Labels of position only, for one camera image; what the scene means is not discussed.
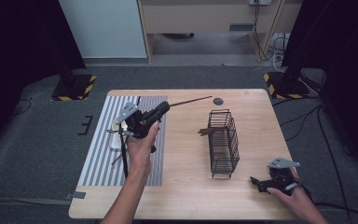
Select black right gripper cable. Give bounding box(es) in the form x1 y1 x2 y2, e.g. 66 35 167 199
301 184 358 219

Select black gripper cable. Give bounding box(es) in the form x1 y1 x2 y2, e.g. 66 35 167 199
118 124 129 179
301 184 358 219

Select white square plate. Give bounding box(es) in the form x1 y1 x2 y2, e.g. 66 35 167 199
109 130 128 151

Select black wire basket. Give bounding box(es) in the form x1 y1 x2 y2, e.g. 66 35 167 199
207 108 241 180

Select bundle of cables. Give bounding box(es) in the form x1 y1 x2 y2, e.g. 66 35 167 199
252 0 292 73

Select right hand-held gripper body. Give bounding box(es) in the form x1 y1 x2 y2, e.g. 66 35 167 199
262 157 301 191

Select black floor cable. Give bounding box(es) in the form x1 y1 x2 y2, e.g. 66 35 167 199
271 96 357 224
11 97 34 117

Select dark curtain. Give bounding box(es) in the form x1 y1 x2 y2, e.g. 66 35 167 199
281 0 358 178
0 0 87 162

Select person's right hand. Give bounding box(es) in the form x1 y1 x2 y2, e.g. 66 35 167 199
266 167 315 216

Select grey tape strip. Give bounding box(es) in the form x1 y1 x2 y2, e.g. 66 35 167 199
64 190 87 201

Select light wooden desk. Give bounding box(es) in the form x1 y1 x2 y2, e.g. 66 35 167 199
136 0 304 64

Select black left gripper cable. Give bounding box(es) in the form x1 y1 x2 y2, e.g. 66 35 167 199
118 124 129 179

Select person's left hand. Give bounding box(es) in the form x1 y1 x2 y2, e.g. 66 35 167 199
126 120 161 176

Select grey striped placemat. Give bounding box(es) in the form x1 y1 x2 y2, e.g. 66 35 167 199
77 95 169 188

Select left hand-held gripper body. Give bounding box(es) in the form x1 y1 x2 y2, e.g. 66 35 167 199
106 102 162 140

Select hazard striped stand base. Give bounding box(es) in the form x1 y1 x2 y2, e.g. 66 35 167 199
263 71 312 101
50 74 98 102

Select white cabinet panel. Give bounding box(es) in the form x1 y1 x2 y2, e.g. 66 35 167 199
58 0 148 60

